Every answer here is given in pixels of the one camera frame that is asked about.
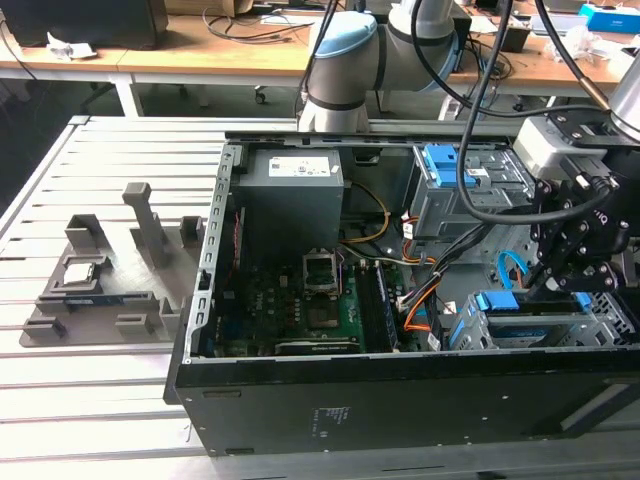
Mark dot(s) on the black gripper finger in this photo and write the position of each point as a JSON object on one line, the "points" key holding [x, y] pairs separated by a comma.
{"points": [[555, 220], [590, 277]]}

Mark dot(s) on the hard disk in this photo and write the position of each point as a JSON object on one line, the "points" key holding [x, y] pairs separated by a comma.
{"points": [[495, 302]]}

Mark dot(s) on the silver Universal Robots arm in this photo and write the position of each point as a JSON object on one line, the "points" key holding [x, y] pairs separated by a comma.
{"points": [[395, 60]]}

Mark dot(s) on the grey metal disk bay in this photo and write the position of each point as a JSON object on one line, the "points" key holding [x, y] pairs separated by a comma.
{"points": [[605, 325]]}

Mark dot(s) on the grey metal drive cage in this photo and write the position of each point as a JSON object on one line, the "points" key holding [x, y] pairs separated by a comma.
{"points": [[440, 210]]}

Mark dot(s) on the blue plastic drive latch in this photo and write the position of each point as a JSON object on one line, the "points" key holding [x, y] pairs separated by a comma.
{"points": [[445, 165]]}

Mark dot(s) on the small black box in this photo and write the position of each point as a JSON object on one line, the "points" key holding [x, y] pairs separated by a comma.
{"points": [[520, 37]]}

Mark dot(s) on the blue cardboard box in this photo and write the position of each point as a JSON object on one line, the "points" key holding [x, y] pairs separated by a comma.
{"points": [[612, 19]]}

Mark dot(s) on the black open PC case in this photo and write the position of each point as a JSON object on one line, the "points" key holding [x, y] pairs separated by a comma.
{"points": [[400, 400]]}

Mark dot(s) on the CPU socket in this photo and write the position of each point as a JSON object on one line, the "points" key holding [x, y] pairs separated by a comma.
{"points": [[320, 275]]}

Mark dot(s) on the grey power supply unit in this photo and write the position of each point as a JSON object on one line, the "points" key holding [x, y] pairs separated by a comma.
{"points": [[290, 210]]}

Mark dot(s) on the black graphics card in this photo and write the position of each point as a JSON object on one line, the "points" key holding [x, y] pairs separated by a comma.
{"points": [[315, 346]]}

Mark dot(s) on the green motherboard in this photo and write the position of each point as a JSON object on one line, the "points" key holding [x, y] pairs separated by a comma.
{"points": [[280, 305]]}

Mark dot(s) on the wooden desk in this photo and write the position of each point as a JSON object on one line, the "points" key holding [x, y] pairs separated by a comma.
{"points": [[175, 55]]}

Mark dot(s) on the grey parts rack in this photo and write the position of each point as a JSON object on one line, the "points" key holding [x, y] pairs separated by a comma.
{"points": [[125, 280]]}

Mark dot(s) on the silver CPU chip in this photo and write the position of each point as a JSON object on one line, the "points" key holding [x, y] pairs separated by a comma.
{"points": [[80, 274]]}

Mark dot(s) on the large black box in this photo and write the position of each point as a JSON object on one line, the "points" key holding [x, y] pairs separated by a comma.
{"points": [[85, 22]]}

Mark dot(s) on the crumpled white paper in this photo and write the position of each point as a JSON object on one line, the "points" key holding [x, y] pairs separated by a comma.
{"points": [[70, 47]]}

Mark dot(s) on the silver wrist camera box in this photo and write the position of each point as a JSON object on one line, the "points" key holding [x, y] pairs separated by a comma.
{"points": [[550, 147]]}

